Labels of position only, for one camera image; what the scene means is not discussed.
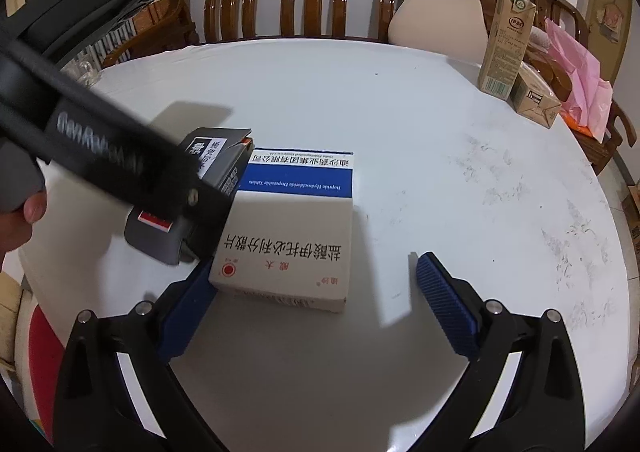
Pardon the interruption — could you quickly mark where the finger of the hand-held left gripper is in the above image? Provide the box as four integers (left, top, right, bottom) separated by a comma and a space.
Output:
134, 143, 237, 261

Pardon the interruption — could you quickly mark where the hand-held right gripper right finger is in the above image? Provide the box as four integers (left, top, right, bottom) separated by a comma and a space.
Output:
415, 252, 589, 452

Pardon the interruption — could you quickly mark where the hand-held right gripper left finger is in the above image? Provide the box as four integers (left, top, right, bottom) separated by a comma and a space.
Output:
52, 259, 227, 452

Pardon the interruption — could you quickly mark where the black and grey box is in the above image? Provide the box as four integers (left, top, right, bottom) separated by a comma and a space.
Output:
123, 126, 254, 267

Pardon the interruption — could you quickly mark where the white and blue medicine box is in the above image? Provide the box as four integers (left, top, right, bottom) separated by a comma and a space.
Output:
207, 147, 356, 315

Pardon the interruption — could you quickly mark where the person's left hand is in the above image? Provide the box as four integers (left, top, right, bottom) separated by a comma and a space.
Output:
0, 191, 49, 256

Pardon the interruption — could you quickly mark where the clear drinking glass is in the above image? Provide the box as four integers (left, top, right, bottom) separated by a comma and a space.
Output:
69, 58, 102, 88

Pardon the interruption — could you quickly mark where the flattened beige milk carton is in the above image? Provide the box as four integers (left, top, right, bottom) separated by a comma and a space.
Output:
508, 62, 562, 129

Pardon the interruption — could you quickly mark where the wooden armchair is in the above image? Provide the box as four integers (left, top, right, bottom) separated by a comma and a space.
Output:
489, 0, 632, 176

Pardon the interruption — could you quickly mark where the upright beige milk carton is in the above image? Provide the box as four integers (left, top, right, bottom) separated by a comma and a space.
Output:
477, 0, 560, 99

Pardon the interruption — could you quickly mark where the pink plastic bag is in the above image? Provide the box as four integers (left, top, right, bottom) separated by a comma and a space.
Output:
542, 18, 614, 143

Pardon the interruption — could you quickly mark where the beige cushion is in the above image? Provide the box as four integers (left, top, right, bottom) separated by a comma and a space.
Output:
387, 0, 489, 64

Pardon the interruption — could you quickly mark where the yellow door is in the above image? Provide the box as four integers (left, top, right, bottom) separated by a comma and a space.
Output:
581, 0, 634, 41

